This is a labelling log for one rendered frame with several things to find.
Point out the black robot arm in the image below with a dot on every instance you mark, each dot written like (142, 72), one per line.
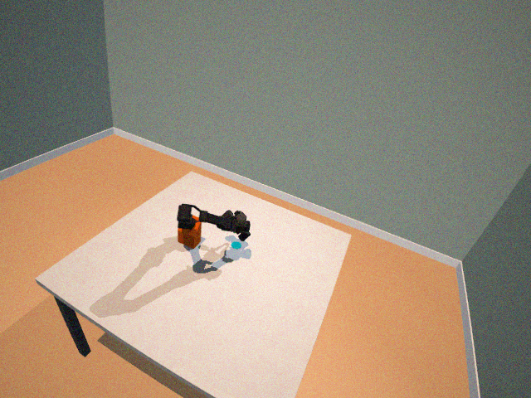
(225, 223)

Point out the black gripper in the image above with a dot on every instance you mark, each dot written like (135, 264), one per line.
(244, 235)

